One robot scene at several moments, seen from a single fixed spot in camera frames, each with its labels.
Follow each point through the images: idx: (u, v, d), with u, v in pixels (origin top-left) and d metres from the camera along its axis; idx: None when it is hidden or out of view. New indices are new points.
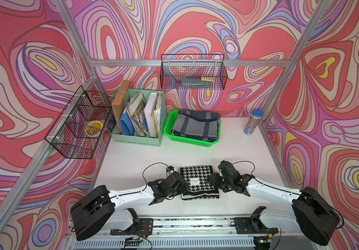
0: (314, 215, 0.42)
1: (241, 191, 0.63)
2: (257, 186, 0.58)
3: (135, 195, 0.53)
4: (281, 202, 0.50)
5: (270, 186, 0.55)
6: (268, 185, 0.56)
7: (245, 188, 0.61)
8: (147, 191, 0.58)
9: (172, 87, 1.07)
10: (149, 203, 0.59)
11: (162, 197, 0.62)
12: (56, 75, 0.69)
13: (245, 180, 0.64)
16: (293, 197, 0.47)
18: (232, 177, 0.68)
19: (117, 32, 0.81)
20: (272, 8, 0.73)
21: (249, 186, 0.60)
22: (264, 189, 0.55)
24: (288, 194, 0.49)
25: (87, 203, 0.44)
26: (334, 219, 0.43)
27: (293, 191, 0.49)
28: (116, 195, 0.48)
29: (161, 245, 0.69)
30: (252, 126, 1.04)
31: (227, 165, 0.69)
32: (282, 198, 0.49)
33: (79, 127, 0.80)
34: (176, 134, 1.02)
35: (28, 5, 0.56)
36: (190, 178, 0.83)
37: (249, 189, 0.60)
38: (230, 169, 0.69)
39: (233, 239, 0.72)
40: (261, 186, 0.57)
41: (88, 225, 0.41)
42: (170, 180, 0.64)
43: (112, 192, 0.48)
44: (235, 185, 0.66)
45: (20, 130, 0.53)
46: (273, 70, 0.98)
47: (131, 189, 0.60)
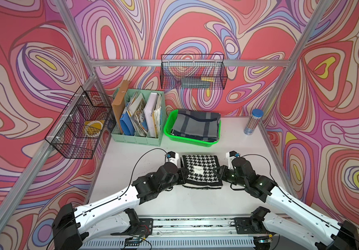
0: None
1: (257, 196, 0.55)
2: (283, 201, 0.50)
3: (112, 203, 0.47)
4: (311, 228, 0.45)
5: (301, 205, 0.48)
6: (297, 203, 0.49)
7: (264, 194, 0.53)
8: (127, 195, 0.50)
9: (172, 87, 1.07)
10: (139, 202, 0.52)
11: (153, 194, 0.54)
12: (56, 75, 0.69)
13: (266, 188, 0.55)
16: (331, 230, 0.42)
18: (248, 177, 0.59)
19: (117, 32, 0.81)
20: (272, 8, 0.73)
21: (272, 197, 0.52)
22: (292, 207, 0.48)
24: (324, 224, 0.43)
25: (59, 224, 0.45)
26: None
27: (331, 223, 0.43)
28: (84, 211, 0.44)
29: (161, 245, 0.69)
30: (252, 126, 1.04)
31: (244, 164, 0.59)
32: (315, 226, 0.44)
33: (79, 127, 0.80)
34: (176, 134, 1.02)
35: (28, 5, 0.56)
36: (194, 166, 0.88)
37: (270, 198, 0.52)
38: (246, 168, 0.58)
39: (233, 239, 0.72)
40: (288, 202, 0.50)
41: (59, 247, 0.40)
42: (161, 174, 0.53)
43: (79, 210, 0.44)
44: (252, 188, 0.57)
45: (20, 130, 0.53)
46: (273, 70, 0.98)
47: (106, 198, 0.48)
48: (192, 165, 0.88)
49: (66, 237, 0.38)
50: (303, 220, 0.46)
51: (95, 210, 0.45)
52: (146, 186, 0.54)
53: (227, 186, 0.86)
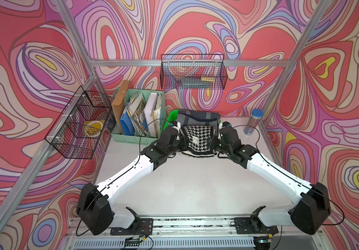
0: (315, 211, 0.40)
1: (239, 162, 0.57)
2: (261, 164, 0.52)
3: (130, 173, 0.48)
4: (283, 189, 0.47)
5: (278, 169, 0.49)
6: (274, 166, 0.50)
7: (245, 159, 0.55)
8: (141, 162, 0.52)
9: (172, 87, 1.07)
10: (153, 169, 0.56)
11: (164, 157, 0.58)
12: (56, 75, 0.69)
13: (248, 153, 0.57)
16: (302, 189, 0.43)
18: (233, 144, 0.60)
19: (117, 32, 0.81)
20: (272, 8, 0.73)
21: (252, 161, 0.54)
22: (269, 170, 0.50)
24: (296, 184, 0.45)
25: (84, 204, 0.42)
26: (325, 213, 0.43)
27: (303, 184, 0.45)
28: (106, 185, 0.44)
29: (161, 245, 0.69)
30: (252, 126, 1.04)
31: (230, 132, 0.59)
32: (287, 187, 0.45)
33: (79, 127, 0.80)
34: None
35: (28, 5, 0.56)
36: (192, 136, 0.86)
37: (249, 163, 0.54)
38: (232, 136, 0.59)
39: (233, 239, 0.72)
40: (266, 165, 0.51)
41: (95, 222, 0.40)
42: (165, 137, 0.57)
43: (101, 184, 0.44)
44: (235, 154, 0.59)
45: (20, 130, 0.53)
46: (273, 70, 0.98)
47: (121, 170, 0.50)
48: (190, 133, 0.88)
49: (97, 213, 0.39)
50: (277, 182, 0.48)
51: (116, 182, 0.45)
52: (155, 151, 0.57)
53: (227, 186, 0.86)
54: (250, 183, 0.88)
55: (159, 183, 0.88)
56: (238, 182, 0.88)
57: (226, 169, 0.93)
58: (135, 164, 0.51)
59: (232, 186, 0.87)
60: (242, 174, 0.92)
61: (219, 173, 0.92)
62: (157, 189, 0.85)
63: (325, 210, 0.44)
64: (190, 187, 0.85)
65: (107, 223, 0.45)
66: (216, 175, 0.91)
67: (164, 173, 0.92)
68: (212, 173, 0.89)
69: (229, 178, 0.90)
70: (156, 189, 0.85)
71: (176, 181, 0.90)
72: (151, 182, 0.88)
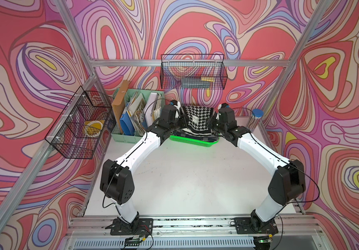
0: (287, 184, 0.45)
1: (231, 139, 0.62)
2: (249, 142, 0.57)
3: (141, 147, 0.54)
4: (265, 163, 0.52)
5: (264, 147, 0.54)
6: (261, 145, 0.55)
7: (236, 137, 0.60)
8: (149, 138, 0.57)
9: (172, 87, 1.07)
10: (160, 143, 0.61)
11: (167, 133, 0.63)
12: (56, 75, 0.69)
13: (240, 133, 0.61)
16: (280, 163, 0.48)
18: (229, 124, 0.65)
19: (117, 32, 0.81)
20: (272, 8, 0.73)
21: (242, 138, 0.59)
22: (255, 147, 0.55)
24: (276, 159, 0.50)
25: (108, 179, 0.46)
26: (299, 188, 0.48)
27: (282, 158, 0.49)
28: (124, 158, 0.49)
29: (161, 245, 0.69)
30: (252, 126, 1.04)
31: (228, 113, 0.63)
32: (268, 161, 0.50)
33: (79, 127, 0.80)
34: (176, 134, 1.02)
35: (28, 5, 0.56)
36: (192, 115, 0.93)
37: (240, 140, 0.59)
38: (229, 116, 0.64)
39: (233, 239, 0.72)
40: (253, 143, 0.56)
41: (123, 190, 0.46)
42: (165, 114, 0.62)
43: (119, 159, 0.49)
44: (228, 133, 0.64)
45: (20, 130, 0.53)
46: (273, 70, 0.98)
47: (133, 146, 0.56)
48: (191, 114, 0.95)
49: (123, 183, 0.45)
50: (260, 158, 0.53)
51: (132, 155, 0.51)
52: (159, 128, 0.62)
53: (227, 187, 0.72)
54: (250, 183, 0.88)
55: (159, 183, 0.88)
56: (238, 182, 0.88)
57: (226, 170, 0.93)
58: (144, 140, 0.56)
59: (232, 186, 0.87)
60: (242, 174, 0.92)
61: (219, 173, 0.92)
62: (157, 189, 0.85)
63: (299, 185, 0.48)
64: (190, 187, 0.85)
65: (130, 193, 0.51)
66: (216, 175, 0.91)
67: (164, 173, 0.92)
68: (212, 173, 0.89)
69: (229, 178, 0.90)
70: (156, 189, 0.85)
71: (176, 181, 0.90)
72: (151, 182, 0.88)
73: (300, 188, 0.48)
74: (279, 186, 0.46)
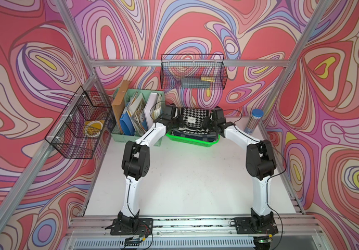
0: (257, 159, 0.56)
1: (219, 133, 0.77)
2: (233, 130, 0.70)
3: (153, 133, 0.66)
4: (243, 146, 0.63)
5: (243, 132, 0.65)
6: (241, 132, 0.69)
7: (223, 129, 0.74)
8: (158, 126, 0.71)
9: (172, 87, 1.07)
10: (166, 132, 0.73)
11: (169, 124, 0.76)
12: (56, 75, 0.69)
13: (227, 125, 0.76)
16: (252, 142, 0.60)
18: (218, 120, 0.80)
19: (117, 31, 0.80)
20: (272, 8, 0.73)
21: (228, 129, 0.72)
22: (236, 134, 0.68)
24: (250, 139, 0.62)
25: (129, 157, 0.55)
26: (270, 164, 0.58)
27: (254, 139, 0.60)
28: (142, 139, 0.61)
29: (160, 245, 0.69)
30: (252, 126, 1.04)
31: (218, 110, 0.79)
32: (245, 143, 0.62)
33: (79, 127, 0.80)
34: (176, 134, 1.02)
35: (28, 5, 0.56)
36: (188, 116, 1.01)
37: (227, 132, 0.72)
38: (220, 113, 0.80)
39: (233, 239, 0.72)
40: (235, 130, 0.70)
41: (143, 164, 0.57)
42: (167, 109, 0.78)
43: (138, 140, 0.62)
44: (217, 126, 0.79)
45: (20, 130, 0.53)
46: (273, 70, 0.98)
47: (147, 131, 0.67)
48: (187, 115, 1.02)
49: (143, 158, 0.56)
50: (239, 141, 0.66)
51: (147, 137, 0.63)
52: (164, 121, 0.75)
53: (227, 187, 0.72)
54: (249, 183, 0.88)
55: (159, 183, 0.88)
56: (238, 182, 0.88)
57: (226, 170, 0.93)
58: (154, 127, 0.70)
59: (232, 186, 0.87)
60: (242, 174, 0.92)
61: (219, 173, 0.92)
62: (157, 189, 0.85)
63: (270, 161, 0.57)
64: (190, 187, 0.85)
65: (148, 169, 0.62)
66: (216, 175, 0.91)
67: (164, 173, 0.92)
68: (212, 173, 0.89)
69: (229, 178, 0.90)
70: (156, 189, 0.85)
71: (176, 181, 0.90)
72: (151, 182, 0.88)
73: (271, 164, 0.58)
74: (252, 162, 0.57)
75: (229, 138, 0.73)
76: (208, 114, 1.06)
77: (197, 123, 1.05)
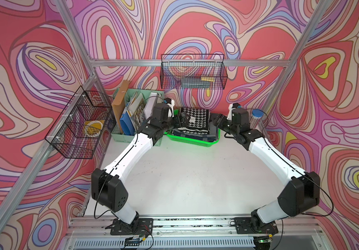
0: (301, 198, 0.43)
1: (242, 142, 0.60)
2: (262, 148, 0.54)
3: (132, 151, 0.50)
4: (278, 173, 0.49)
5: (278, 154, 0.51)
6: (274, 151, 0.52)
7: (248, 141, 0.58)
8: (140, 140, 0.54)
9: (172, 87, 1.07)
10: (152, 144, 0.58)
11: (160, 132, 0.60)
12: (56, 75, 0.69)
13: (252, 136, 0.58)
16: (294, 174, 0.45)
18: (241, 126, 0.63)
19: (117, 31, 0.80)
20: (272, 8, 0.73)
21: (254, 143, 0.56)
22: (268, 153, 0.52)
24: (290, 169, 0.47)
25: (98, 188, 0.45)
26: (313, 200, 0.45)
27: (296, 169, 0.46)
28: (114, 165, 0.47)
29: (161, 245, 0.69)
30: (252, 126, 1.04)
31: (242, 114, 0.60)
32: (281, 170, 0.48)
33: (79, 127, 0.80)
34: (176, 134, 1.02)
35: (28, 5, 0.56)
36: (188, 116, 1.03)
37: (252, 145, 0.57)
38: (243, 117, 0.61)
39: (233, 239, 0.72)
40: (267, 149, 0.53)
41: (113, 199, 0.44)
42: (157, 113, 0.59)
43: (108, 167, 0.46)
44: (241, 135, 0.61)
45: (20, 130, 0.53)
46: (273, 70, 0.98)
47: (124, 151, 0.50)
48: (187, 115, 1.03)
49: (113, 192, 0.43)
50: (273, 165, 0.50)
51: (122, 162, 0.47)
52: (150, 128, 0.58)
53: (227, 187, 0.72)
54: (250, 183, 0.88)
55: (159, 183, 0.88)
56: (238, 182, 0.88)
57: (226, 170, 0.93)
58: (135, 143, 0.53)
59: (232, 186, 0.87)
60: (242, 174, 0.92)
61: (220, 173, 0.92)
62: (157, 189, 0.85)
63: (312, 199, 0.45)
64: (190, 187, 0.85)
65: (124, 201, 0.49)
66: (216, 175, 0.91)
67: (164, 173, 0.92)
68: (213, 173, 0.89)
69: (229, 178, 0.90)
70: (156, 189, 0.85)
71: (176, 181, 0.90)
72: (151, 182, 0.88)
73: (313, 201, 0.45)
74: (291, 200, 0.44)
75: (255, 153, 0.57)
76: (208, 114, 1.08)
77: (196, 122, 1.05)
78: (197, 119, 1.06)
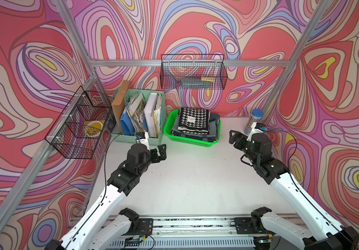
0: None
1: (264, 176, 0.53)
2: (289, 188, 0.47)
3: (98, 213, 0.44)
4: (307, 221, 0.43)
5: (307, 197, 0.45)
6: (303, 193, 0.46)
7: (272, 176, 0.51)
8: (109, 195, 0.47)
9: (172, 87, 1.07)
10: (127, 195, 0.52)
11: (136, 179, 0.53)
12: (56, 75, 0.69)
13: (276, 170, 0.52)
16: (330, 228, 0.39)
18: (263, 155, 0.55)
19: (117, 32, 0.81)
20: (271, 8, 0.73)
21: (280, 180, 0.49)
22: (297, 197, 0.46)
24: (324, 222, 0.41)
25: None
26: None
27: (333, 222, 0.40)
28: (73, 236, 0.40)
29: (161, 245, 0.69)
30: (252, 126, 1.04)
31: (264, 144, 0.53)
32: (313, 221, 0.42)
33: (79, 127, 0.80)
34: (176, 134, 1.02)
35: (28, 5, 0.56)
36: (188, 116, 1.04)
37: (276, 182, 0.50)
38: (266, 148, 0.53)
39: (233, 239, 0.72)
40: (294, 190, 0.47)
41: None
42: (131, 158, 0.51)
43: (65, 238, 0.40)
44: (261, 167, 0.54)
45: (21, 130, 0.53)
46: (273, 70, 0.98)
47: (87, 211, 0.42)
48: (187, 115, 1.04)
49: None
50: (303, 212, 0.44)
51: (83, 229, 0.41)
52: (124, 176, 0.51)
53: (227, 187, 0.72)
54: (250, 183, 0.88)
55: (159, 183, 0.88)
56: (238, 182, 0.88)
57: (226, 169, 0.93)
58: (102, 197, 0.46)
59: (232, 186, 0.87)
60: (242, 175, 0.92)
61: (220, 173, 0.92)
62: (157, 189, 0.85)
63: None
64: (190, 187, 0.85)
65: None
66: (216, 174, 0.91)
67: (164, 173, 0.92)
68: (213, 173, 0.89)
69: (229, 178, 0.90)
70: (156, 189, 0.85)
71: (176, 181, 0.90)
72: (151, 181, 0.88)
73: None
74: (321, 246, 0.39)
75: (277, 189, 0.51)
76: (207, 114, 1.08)
77: (196, 122, 1.05)
78: (197, 119, 1.06)
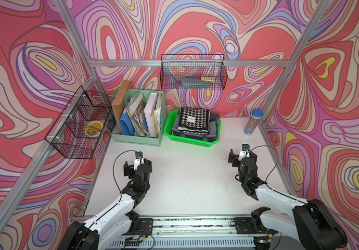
0: (315, 226, 0.42)
1: (250, 194, 0.65)
2: (266, 190, 0.60)
3: (114, 209, 0.52)
4: (285, 208, 0.50)
5: (279, 191, 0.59)
6: (277, 191, 0.57)
7: (255, 192, 0.63)
8: (124, 199, 0.58)
9: (172, 87, 1.07)
10: (133, 206, 0.61)
11: (141, 194, 0.64)
12: (56, 76, 0.69)
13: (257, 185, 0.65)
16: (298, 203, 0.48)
18: (249, 176, 0.67)
19: (117, 32, 0.81)
20: (272, 8, 0.73)
21: (258, 189, 0.62)
22: (271, 194, 0.57)
24: (293, 200, 0.50)
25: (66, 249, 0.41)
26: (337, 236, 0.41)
27: (298, 199, 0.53)
28: (94, 221, 0.46)
29: (161, 245, 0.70)
30: (252, 126, 1.04)
31: (250, 168, 0.65)
32: (286, 204, 0.50)
33: (79, 127, 0.80)
34: (176, 134, 1.02)
35: (28, 5, 0.56)
36: (188, 116, 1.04)
37: (258, 192, 0.61)
38: (253, 171, 0.64)
39: (233, 239, 0.72)
40: (270, 191, 0.58)
41: None
42: (138, 178, 0.62)
43: (88, 222, 0.46)
44: (247, 187, 0.67)
45: (20, 130, 0.53)
46: (273, 70, 0.98)
47: (105, 209, 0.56)
48: (187, 115, 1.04)
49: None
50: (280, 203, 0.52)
51: (103, 217, 0.48)
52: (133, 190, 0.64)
53: (227, 186, 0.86)
54: None
55: (159, 183, 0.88)
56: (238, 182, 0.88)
57: (226, 169, 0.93)
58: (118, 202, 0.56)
59: (232, 185, 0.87)
60: None
61: (220, 173, 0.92)
62: (157, 189, 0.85)
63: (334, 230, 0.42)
64: (190, 187, 0.85)
65: None
66: (216, 174, 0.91)
67: (164, 173, 0.92)
68: (213, 173, 0.89)
69: (229, 178, 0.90)
70: (156, 189, 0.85)
71: (176, 181, 0.90)
72: (151, 181, 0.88)
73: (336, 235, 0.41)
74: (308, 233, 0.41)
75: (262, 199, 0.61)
76: (207, 115, 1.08)
77: (196, 122, 1.05)
78: (197, 119, 1.06)
